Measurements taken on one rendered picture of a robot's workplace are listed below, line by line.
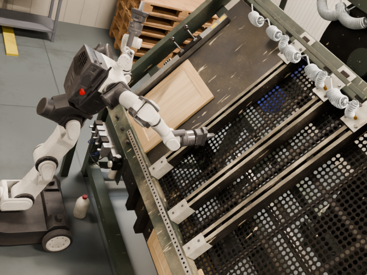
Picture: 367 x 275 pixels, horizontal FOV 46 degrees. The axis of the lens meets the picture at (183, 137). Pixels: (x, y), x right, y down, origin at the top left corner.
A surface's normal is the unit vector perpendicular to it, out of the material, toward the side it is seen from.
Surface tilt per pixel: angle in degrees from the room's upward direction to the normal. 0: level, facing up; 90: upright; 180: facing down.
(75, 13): 90
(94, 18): 90
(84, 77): 90
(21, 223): 0
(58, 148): 90
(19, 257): 0
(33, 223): 0
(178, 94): 57
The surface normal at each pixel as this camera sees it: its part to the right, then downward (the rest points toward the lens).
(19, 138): 0.35, -0.76
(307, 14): -0.86, -0.04
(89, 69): 0.35, 0.65
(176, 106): -0.54, -0.45
